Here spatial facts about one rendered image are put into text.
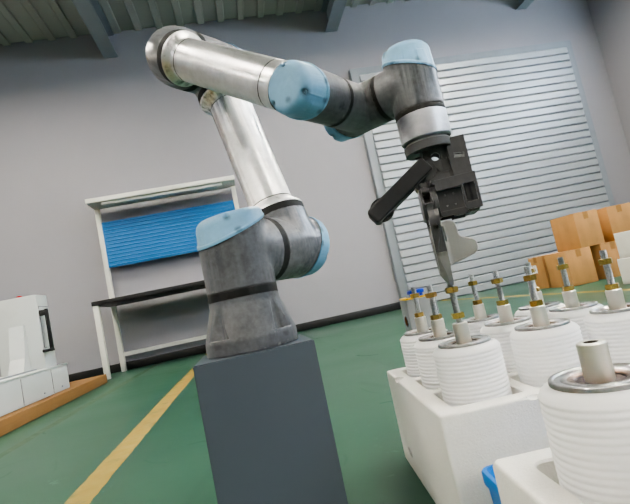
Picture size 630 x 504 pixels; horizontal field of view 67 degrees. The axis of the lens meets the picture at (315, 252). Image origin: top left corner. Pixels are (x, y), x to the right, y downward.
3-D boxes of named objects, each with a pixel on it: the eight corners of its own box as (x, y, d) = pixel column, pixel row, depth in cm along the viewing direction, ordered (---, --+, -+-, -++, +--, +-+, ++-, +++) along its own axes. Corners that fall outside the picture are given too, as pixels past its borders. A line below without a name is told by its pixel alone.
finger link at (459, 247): (487, 277, 65) (471, 213, 66) (444, 286, 66) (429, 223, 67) (484, 278, 68) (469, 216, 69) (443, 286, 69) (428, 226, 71)
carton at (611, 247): (633, 273, 403) (623, 238, 406) (608, 278, 399) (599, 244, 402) (606, 275, 433) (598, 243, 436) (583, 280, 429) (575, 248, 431)
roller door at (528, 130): (404, 308, 572) (349, 67, 600) (401, 308, 584) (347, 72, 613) (632, 257, 624) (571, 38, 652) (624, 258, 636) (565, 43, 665)
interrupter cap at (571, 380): (583, 404, 33) (581, 394, 33) (532, 385, 41) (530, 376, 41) (685, 381, 34) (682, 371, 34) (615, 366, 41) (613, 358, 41)
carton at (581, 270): (599, 280, 398) (589, 246, 400) (573, 286, 394) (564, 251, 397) (575, 282, 427) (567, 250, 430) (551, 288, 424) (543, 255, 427)
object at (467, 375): (468, 489, 63) (437, 354, 64) (453, 463, 72) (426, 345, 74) (541, 476, 62) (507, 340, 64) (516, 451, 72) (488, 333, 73)
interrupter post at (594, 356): (596, 389, 36) (585, 346, 36) (578, 383, 38) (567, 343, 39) (626, 382, 36) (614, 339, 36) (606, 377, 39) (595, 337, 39)
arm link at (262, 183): (251, 294, 86) (160, 56, 99) (304, 285, 98) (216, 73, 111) (295, 266, 79) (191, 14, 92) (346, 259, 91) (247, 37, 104)
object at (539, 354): (568, 471, 62) (534, 334, 64) (523, 450, 71) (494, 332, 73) (629, 451, 64) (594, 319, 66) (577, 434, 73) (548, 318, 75)
